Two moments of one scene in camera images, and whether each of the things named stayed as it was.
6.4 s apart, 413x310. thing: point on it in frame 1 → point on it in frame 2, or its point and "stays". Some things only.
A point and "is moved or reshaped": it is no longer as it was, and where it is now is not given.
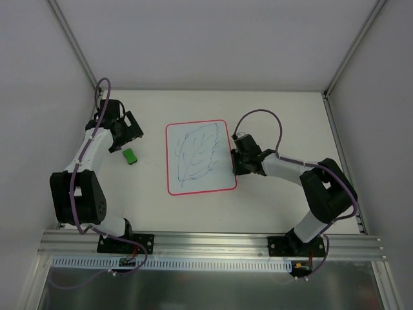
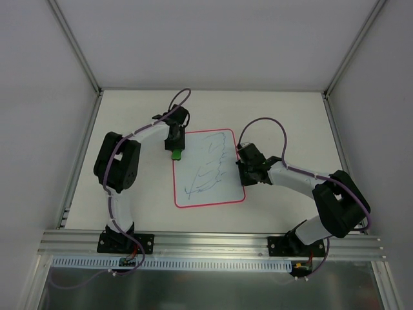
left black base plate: [106, 245] stays
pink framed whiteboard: [199, 157] is moved or reshaped
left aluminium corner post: [73, 40] stays
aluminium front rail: [83, 245] stays
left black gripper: [130, 130] → [175, 144]
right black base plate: [294, 246] stays
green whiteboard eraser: [130, 156] is moved or reshaped
